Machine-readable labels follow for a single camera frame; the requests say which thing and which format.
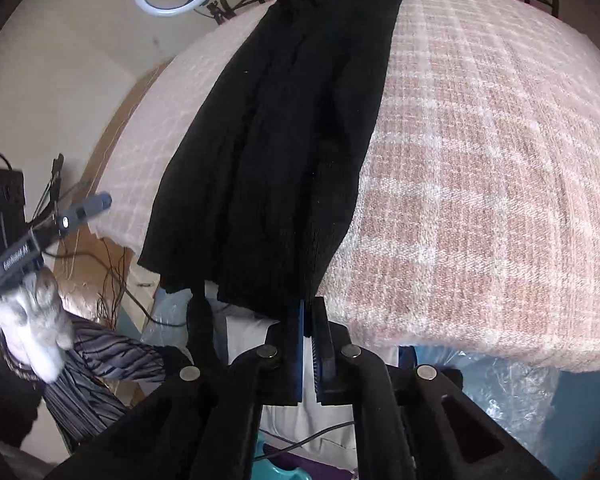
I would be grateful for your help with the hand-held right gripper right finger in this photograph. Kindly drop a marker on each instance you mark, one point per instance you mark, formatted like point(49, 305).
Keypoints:
point(322, 360)

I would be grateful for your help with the pink plaid blanket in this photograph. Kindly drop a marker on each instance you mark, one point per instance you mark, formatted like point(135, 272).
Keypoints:
point(480, 185)

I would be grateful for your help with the person's striped grey clothing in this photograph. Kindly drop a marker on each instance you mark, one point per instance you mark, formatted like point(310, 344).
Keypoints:
point(105, 360)

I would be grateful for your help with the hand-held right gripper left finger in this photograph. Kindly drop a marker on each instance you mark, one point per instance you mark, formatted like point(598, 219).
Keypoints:
point(297, 355)

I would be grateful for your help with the person's left hand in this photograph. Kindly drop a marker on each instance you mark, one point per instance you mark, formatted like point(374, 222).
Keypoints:
point(35, 325)

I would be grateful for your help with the person's left forearm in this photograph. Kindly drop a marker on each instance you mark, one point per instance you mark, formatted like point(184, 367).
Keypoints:
point(5, 400)

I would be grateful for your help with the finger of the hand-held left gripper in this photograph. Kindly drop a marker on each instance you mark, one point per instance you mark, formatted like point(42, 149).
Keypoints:
point(80, 213)

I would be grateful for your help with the black sweater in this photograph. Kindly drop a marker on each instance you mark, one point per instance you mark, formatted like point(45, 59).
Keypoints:
point(280, 160)

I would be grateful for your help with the teal plastic basin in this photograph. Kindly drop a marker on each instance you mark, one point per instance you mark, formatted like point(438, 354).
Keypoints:
point(290, 472)

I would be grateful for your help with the clear plastic bag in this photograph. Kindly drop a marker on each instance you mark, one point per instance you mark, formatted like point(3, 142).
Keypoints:
point(500, 400)

